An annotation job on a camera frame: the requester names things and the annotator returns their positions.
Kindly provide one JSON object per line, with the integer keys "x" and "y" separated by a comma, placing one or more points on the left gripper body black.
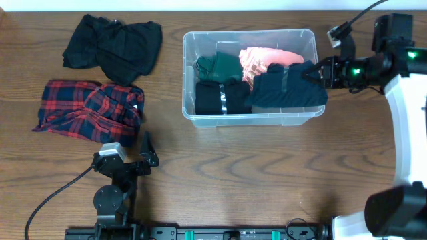
{"x": 132, "y": 167}

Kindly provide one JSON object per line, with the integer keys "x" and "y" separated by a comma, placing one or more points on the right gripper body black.
{"x": 353, "y": 74}

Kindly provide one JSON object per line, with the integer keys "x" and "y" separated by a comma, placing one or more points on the navy blue shirt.
{"x": 284, "y": 87}

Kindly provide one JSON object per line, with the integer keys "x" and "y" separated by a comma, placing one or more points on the coral pink printed t-shirt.
{"x": 256, "y": 60}

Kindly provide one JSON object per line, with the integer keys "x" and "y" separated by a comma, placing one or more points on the black shirt with tape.
{"x": 214, "y": 98}

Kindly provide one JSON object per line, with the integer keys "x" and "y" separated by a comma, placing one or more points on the dark green shirt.
{"x": 220, "y": 68}

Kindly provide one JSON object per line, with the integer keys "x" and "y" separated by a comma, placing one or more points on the large black garment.
{"x": 124, "y": 52}

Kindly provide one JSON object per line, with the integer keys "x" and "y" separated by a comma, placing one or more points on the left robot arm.
{"x": 115, "y": 202}

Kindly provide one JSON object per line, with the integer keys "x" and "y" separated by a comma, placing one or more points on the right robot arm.
{"x": 398, "y": 71}

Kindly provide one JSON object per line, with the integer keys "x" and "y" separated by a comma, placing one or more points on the red navy plaid shirt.
{"x": 103, "y": 113}

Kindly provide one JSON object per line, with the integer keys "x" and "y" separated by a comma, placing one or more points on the clear plastic storage bin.
{"x": 207, "y": 43}

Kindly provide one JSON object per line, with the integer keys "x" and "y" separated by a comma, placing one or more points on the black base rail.
{"x": 300, "y": 232}

